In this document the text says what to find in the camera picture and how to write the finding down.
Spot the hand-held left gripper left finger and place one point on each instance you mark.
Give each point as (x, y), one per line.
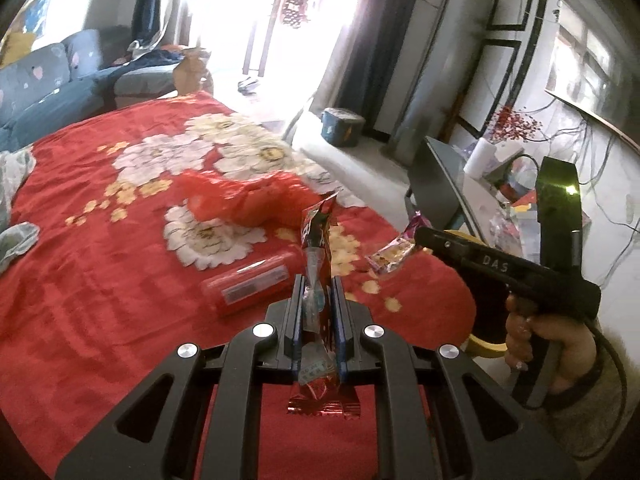
(299, 305)

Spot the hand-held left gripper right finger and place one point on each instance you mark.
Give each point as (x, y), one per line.
(339, 310)

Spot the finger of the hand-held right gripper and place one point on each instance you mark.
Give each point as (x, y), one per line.
(440, 240)

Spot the purple foil snack wrapper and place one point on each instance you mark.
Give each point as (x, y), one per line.
(390, 255)

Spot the red foil snack wrapper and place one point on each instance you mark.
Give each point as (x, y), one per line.
(320, 230)

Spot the yellow round bin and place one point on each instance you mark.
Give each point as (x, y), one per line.
(487, 346)

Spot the person's right forearm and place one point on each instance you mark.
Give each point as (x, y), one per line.
(610, 420)

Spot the person's right hand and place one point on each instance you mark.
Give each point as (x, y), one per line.
(572, 355)

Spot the dark glass table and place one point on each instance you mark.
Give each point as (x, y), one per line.
(440, 185)

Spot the red cylindrical package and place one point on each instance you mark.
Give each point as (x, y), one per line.
(245, 285)

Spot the white tissue roll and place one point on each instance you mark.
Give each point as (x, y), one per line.
(480, 160)

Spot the red plastic bag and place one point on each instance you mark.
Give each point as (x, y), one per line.
(240, 200)

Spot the red berry decoration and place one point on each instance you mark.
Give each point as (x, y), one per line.
(512, 122)

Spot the blue bucket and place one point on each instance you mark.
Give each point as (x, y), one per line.
(342, 127)

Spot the grey standing air conditioner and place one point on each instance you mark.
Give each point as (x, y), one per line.
(440, 60)

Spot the red floral blanket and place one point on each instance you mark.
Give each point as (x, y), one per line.
(100, 320)

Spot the dark window curtain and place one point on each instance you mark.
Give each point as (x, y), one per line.
(380, 45)

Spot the small dark floor object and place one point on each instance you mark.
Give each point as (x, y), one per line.
(248, 85)

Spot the cardboard box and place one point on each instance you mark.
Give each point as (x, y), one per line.
(190, 70)

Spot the red hanging decoration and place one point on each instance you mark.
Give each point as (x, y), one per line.
(295, 5)

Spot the dark blue sofa throw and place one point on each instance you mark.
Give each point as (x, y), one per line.
(145, 62)

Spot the grey crumpled cloth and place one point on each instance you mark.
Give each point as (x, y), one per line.
(12, 180)
(17, 245)

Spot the blue floral sofa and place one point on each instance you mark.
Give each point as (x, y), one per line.
(60, 95)

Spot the blue floral sofa cushion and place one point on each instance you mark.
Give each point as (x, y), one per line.
(82, 55)
(35, 80)

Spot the dark blue curtain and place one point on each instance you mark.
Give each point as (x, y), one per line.
(152, 0)

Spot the yellow pillow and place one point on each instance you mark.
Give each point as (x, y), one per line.
(17, 47)

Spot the blue world map poster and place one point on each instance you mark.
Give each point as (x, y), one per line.
(35, 7)

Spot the wall television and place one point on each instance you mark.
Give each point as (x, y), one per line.
(600, 60)

